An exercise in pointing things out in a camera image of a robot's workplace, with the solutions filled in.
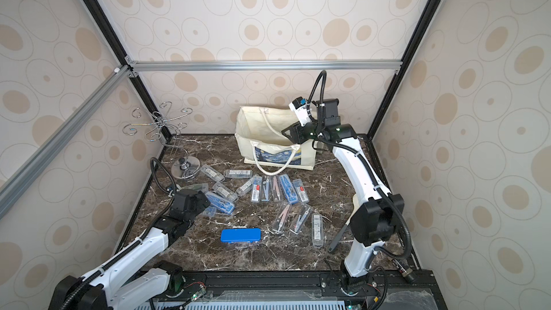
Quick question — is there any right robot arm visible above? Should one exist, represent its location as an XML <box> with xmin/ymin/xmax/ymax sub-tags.
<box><xmin>281</xmin><ymin>70</ymin><xmax>413</xmax><ymax>293</ymax></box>

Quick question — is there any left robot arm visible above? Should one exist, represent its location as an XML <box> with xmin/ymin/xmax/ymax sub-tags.
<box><xmin>49</xmin><ymin>182</ymin><xmax>210</xmax><ymax>309</ymax></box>

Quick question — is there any blue compass case left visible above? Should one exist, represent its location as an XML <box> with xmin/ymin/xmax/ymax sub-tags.
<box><xmin>205</xmin><ymin>192</ymin><xmax>235</xmax><ymax>215</ymax></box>

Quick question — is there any blue compass case flat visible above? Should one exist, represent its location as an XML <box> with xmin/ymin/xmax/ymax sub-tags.
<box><xmin>220</xmin><ymin>228</ymin><xmax>261</xmax><ymax>243</ymax></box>

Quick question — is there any cream canvas tote bag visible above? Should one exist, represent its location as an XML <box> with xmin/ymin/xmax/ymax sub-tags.
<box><xmin>235</xmin><ymin>106</ymin><xmax>317</xmax><ymax>176</ymax></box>

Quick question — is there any blue compass clear case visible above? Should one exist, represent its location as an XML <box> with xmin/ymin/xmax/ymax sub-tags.
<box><xmin>278</xmin><ymin>174</ymin><xmax>298</xmax><ymax>205</ymax></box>

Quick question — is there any pink compass clear case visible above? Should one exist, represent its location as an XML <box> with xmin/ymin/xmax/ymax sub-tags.
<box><xmin>271</xmin><ymin>204</ymin><xmax>292</xmax><ymax>233</ymax></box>

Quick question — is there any clear compass case right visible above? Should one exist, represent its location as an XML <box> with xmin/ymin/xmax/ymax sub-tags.
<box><xmin>311</xmin><ymin>213</ymin><xmax>324</xmax><ymax>248</ymax></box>

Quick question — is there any green clear case left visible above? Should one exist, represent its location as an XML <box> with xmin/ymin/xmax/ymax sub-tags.
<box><xmin>182</xmin><ymin>183</ymin><xmax>209</xmax><ymax>193</ymax></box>

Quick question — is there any clear case near rack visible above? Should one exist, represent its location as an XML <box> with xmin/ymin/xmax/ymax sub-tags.
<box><xmin>200</xmin><ymin>164</ymin><xmax>225</xmax><ymax>182</ymax></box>

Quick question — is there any red label clear case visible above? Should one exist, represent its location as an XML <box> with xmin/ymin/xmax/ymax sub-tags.
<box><xmin>292</xmin><ymin>179</ymin><xmax>309</xmax><ymax>203</ymax></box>

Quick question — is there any silver aluminium crossbar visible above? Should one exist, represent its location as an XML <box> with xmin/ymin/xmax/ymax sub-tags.
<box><xmin>130</xmin><ymin>59</ymin><xmax>402</xmax><ymax>72</ymax></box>

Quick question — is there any small brown glass bottle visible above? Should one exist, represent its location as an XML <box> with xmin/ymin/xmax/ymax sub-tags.
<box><xmin>391</xmin><ymin>258</ymin><xmax>417</xmax><ymax>284</ymax></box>

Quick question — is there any chrome wire cup rack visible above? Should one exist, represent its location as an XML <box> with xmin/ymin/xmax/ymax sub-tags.
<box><xmin>121</xmin><ymin>101</ymin><xmax>201</xmax><ymax>181</ymax></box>

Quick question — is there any silver aluminium left rail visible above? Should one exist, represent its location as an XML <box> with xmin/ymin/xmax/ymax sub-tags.
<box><xmin>1</xmin><ymin>65</ymin><xmax>130</xmax><ymax>217</ymax></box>

